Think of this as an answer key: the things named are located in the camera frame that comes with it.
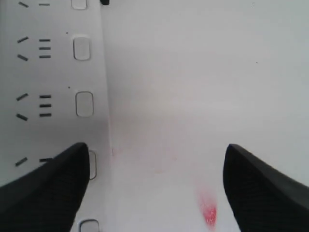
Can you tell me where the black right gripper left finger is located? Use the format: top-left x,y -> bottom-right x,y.
0,143 -> 90,232

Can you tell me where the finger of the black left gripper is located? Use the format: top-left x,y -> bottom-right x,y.
100,0 -> 110,5

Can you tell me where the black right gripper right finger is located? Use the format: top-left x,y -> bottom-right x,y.
223,144 -> 309,232

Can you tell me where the white five-outlet power strip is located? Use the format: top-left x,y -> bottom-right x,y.
0,0 -> 110,232

